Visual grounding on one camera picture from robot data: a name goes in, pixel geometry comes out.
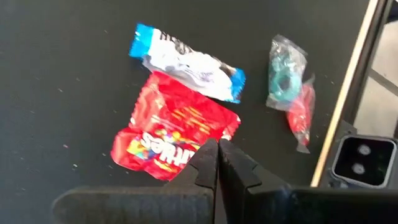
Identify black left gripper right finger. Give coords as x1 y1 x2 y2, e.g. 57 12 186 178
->
219 138 398 224

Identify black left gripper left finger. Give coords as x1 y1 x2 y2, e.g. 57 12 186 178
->
51 138 220 224

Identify red Skittles candy packet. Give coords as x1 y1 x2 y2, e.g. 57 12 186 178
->
110 70 242 182

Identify white blue candy bar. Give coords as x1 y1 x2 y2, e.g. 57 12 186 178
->
129 23 246 104

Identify black table mat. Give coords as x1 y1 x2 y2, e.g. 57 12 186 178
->
0 0 371 224

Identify black table edge camera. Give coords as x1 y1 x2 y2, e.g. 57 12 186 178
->
331 135 398 190

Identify red ring pop packet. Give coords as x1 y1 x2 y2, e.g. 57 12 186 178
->
285 74 317 154

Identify clear ring pop packet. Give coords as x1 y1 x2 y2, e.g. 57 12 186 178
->
266 34 308 112

